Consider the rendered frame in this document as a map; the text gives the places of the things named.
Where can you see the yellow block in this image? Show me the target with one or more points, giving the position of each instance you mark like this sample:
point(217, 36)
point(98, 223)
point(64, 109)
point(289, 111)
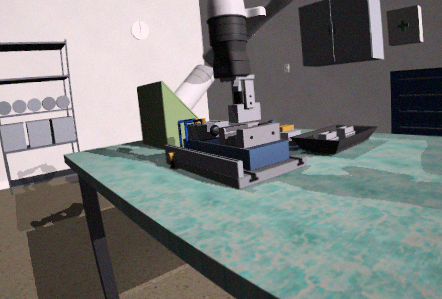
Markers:
point(283, 128)

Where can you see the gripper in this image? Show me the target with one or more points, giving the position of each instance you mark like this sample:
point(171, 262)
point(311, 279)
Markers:
point(227, 20)

